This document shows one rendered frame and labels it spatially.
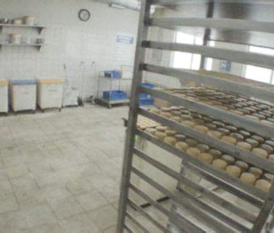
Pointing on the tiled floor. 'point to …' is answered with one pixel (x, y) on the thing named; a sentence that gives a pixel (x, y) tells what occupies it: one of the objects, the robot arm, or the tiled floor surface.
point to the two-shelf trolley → (110, 90)
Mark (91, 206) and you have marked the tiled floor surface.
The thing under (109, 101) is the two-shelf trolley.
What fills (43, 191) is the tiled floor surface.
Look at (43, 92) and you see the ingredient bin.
